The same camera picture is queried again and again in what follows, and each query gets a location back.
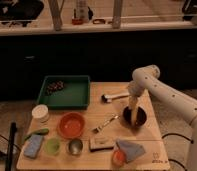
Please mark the black pole stand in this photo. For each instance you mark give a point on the black pole stand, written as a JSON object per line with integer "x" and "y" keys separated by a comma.
{"x": 8, "y": 163}

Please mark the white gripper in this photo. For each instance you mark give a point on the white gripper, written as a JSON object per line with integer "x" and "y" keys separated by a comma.
{"x": 135, "y": 90}

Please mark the small metal cup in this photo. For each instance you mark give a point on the small metal cup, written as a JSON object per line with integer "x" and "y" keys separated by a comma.
{"x": 75, "y": 146}

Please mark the white handled dish brush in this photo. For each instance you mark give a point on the white handled dish brush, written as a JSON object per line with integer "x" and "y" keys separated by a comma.
{"x": 108, "y": 98}

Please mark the blue grey cloth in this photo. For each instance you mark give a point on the blue grey cloth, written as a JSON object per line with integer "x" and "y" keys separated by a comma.
{"x": 131, "y": 150}

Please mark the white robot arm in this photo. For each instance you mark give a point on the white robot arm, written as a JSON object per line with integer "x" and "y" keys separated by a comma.
{"x": 147, "y": 78}

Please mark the brown grapes bunch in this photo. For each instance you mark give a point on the brown grapes bunch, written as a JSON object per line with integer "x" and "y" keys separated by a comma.
{"x": 54, "y": 86}

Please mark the white round container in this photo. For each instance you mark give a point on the white round container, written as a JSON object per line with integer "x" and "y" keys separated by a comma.
{"x": 40, "y": 113}

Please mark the black office chair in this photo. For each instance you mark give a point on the black office chair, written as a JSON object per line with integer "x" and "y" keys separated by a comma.
{"x": 22, "y": 12}

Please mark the red object on shelf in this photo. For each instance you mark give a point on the red object on shelf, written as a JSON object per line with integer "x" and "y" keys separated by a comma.
{"x": 77, "y": 21}

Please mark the black bowl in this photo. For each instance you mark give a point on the black bowl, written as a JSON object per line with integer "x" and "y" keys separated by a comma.
{"x": 142, "y": 116}

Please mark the green pea pod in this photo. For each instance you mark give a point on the green pea pod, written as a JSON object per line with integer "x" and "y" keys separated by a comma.
{"x": 43, "y": 131}

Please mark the blue sponge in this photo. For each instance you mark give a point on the blue sponge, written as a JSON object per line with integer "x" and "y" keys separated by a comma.
{"x": 33, "y": 146}

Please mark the metal fork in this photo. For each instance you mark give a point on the metal fork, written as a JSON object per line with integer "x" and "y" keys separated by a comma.
{"x": 100, "y": 127}

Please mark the small green cup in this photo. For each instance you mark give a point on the small green cup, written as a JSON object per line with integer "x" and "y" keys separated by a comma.
{"x": 52, "y": 146}

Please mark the red bowl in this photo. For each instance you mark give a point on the red bowl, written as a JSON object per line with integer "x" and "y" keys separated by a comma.
{"x": 71, "y": 125}

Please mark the white bottle on shelf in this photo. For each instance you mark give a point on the white bottle on shelf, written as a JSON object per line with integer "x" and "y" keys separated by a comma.
{"x": 83, "y": 11}

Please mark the green plastic tray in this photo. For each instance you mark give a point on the green plastic tray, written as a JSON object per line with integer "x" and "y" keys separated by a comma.
{"x": 74, "y": 96}

